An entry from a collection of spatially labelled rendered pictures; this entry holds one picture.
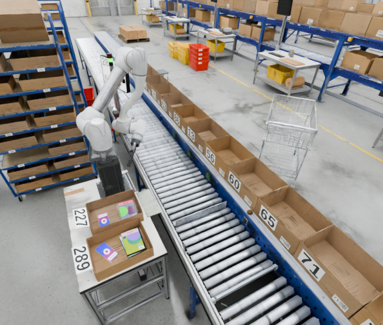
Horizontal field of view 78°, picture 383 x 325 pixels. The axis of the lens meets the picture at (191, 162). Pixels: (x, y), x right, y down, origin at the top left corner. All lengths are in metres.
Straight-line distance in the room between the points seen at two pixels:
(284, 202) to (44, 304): 2.21
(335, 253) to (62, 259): 2.42
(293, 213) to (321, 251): 0.32
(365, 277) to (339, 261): 0.15
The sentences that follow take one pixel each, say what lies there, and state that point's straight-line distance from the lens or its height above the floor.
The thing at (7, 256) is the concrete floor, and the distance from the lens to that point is 3.17.
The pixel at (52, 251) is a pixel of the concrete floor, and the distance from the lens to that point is 2.98.
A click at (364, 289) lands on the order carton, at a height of 0.89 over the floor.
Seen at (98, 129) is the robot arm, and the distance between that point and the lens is 1.83.
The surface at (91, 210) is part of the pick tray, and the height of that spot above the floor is 0.76.
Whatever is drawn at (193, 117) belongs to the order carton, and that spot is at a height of 0.89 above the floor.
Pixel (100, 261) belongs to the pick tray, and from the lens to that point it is 1.82.
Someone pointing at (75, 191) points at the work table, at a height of 0.75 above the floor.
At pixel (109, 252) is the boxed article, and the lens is 1.82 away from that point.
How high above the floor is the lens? 2.28
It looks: 39 degrees down
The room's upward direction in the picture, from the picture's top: 2 degrees clockwise
